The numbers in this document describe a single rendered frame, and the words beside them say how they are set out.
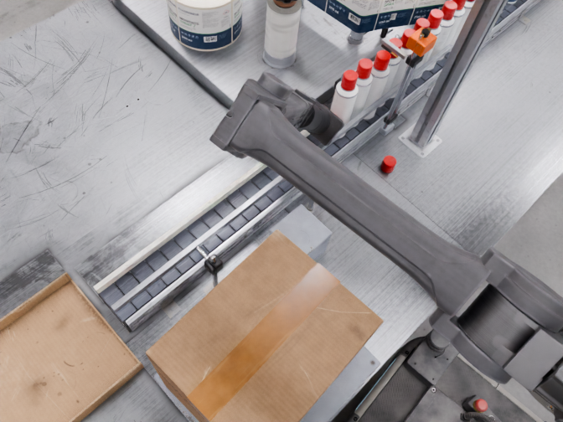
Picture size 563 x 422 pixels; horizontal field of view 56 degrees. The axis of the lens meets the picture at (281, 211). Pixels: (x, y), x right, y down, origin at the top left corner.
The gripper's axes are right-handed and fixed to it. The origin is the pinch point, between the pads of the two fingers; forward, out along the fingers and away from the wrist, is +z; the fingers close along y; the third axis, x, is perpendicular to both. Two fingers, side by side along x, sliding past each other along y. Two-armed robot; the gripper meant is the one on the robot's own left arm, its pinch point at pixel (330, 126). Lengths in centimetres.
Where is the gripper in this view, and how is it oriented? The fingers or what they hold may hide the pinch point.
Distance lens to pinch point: 130.1
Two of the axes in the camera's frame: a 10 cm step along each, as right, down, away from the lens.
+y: -6.9, -6.6, 2.9
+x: -6.0, 7.5, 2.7
